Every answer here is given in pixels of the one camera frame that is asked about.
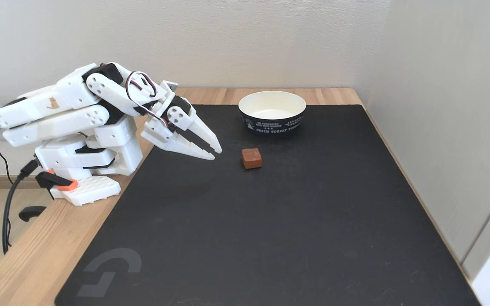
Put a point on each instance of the white paper bowl navy print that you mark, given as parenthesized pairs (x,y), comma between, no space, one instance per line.
(272,114)

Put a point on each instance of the brown cube toy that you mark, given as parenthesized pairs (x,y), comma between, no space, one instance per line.
(251,158)

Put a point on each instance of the black desk mat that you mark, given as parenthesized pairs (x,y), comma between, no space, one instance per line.
(270,221)

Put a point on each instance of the black orange table clamp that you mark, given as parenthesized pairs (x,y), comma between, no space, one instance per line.
(53,180)

